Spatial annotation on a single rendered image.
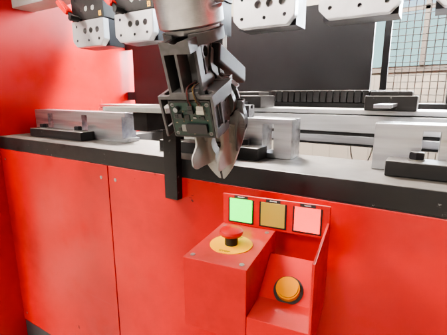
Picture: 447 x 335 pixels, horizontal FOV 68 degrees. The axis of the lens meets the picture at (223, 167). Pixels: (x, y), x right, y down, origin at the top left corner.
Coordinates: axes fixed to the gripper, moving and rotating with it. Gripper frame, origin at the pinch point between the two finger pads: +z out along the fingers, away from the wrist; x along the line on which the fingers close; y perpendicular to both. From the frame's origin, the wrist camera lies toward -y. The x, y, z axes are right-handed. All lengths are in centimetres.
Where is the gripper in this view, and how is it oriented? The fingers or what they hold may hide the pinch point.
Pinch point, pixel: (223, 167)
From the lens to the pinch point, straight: 50.0
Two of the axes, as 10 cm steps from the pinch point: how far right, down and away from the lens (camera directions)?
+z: 1.4, 8.5, 5.0
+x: 9.2, 0.8, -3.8
